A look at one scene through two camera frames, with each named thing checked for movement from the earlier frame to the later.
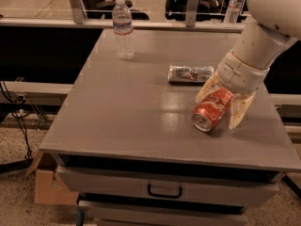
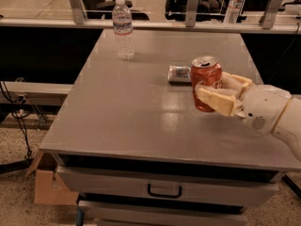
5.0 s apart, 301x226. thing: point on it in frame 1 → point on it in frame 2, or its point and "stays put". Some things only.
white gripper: (241, 73) → (265, 107)
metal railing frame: (77, 19) stays put
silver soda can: (190, 73) stays put
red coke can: (210, 112) → (208, 70)
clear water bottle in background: (235, 3) stays put
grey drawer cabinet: (126, 152) stays put
